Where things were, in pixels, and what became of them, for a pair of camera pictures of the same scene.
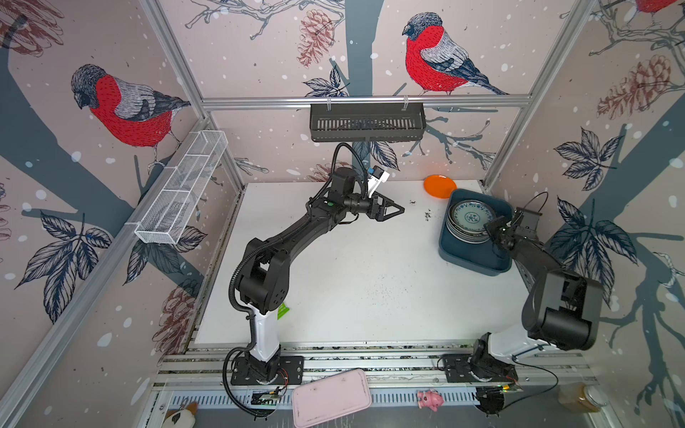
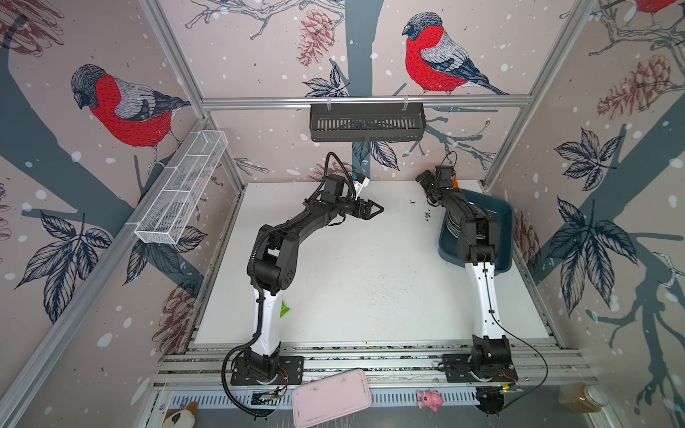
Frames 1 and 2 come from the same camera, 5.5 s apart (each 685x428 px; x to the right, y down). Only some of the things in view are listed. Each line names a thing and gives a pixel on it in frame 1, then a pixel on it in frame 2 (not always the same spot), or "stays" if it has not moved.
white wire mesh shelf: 169,211 stays
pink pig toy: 429,398 stays
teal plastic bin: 464,240 stays
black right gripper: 494,225 → 428,180
